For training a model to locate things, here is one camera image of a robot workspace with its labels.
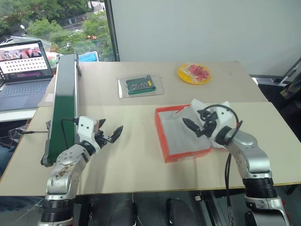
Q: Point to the green conveyor belt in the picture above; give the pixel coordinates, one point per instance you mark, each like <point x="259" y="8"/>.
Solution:
<point x="63" y="94"/>

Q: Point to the dark rounded shape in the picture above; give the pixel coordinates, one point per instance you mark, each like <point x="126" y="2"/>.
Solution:
<point x="179" y="212"/>

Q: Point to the dark window frame post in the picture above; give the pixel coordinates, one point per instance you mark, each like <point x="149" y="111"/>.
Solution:
<point x="113" y="30"/>

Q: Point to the blue plastic bin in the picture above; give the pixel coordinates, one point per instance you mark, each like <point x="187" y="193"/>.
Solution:
<point x="89" y="57"/>

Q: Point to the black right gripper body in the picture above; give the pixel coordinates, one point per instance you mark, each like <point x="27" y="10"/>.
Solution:
<point x="209" y="127"/>

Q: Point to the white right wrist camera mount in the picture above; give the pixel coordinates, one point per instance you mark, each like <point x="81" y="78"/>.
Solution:
<point x="223" y="117"/>

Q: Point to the black table leg frame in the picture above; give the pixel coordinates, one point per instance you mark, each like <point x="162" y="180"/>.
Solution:
<point x="209" y="207"/>

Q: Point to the grey open laptop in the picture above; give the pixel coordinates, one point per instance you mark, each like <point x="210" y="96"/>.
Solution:
<point x="21" y="91"/>

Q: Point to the yellow plate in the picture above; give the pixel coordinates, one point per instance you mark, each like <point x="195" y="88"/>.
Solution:
<point x="183" y="78"/>

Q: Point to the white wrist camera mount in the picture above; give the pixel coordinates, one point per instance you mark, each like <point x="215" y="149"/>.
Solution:
<point x="85" y="129"/>
<point x="223" y="117"/>

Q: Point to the white tissue paper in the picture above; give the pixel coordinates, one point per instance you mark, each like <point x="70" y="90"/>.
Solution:
<point x="178" y="139"/>

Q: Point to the green circuit board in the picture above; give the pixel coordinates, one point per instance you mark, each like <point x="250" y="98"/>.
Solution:
<point x="141" y="86"/>

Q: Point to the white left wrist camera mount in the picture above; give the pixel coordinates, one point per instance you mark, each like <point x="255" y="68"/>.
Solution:
<point x="85" y="129"/>

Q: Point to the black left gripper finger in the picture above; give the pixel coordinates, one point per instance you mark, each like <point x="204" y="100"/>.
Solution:
<point x="117" y="134"/>
<point x="101" y="123"/>

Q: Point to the clear plastic packaging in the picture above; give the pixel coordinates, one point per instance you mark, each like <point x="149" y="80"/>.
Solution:
<point x="17" y="135"/>

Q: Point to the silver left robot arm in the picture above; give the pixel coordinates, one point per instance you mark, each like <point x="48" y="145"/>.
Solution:
<point x="65" y="164"/>

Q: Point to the dark cluttered equipment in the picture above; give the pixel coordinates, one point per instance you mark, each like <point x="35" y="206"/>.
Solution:
<point x="290" y="89"/>

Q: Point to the red wrapped candies heap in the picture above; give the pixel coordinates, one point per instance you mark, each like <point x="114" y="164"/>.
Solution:
<point x="200" y="71"/>

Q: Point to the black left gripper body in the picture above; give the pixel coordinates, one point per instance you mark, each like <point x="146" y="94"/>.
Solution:
<point x="101" y="139"/>

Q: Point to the clear plastic tray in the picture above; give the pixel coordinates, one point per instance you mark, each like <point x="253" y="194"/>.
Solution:
<point x="122" y="92"/>

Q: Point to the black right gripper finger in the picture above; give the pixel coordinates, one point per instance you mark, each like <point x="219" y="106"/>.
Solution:
<point x="191" y="125"/>
<point x="204" y="114"/>

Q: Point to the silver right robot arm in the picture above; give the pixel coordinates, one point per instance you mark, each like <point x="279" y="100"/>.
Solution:
<point x="254" y="155"/>

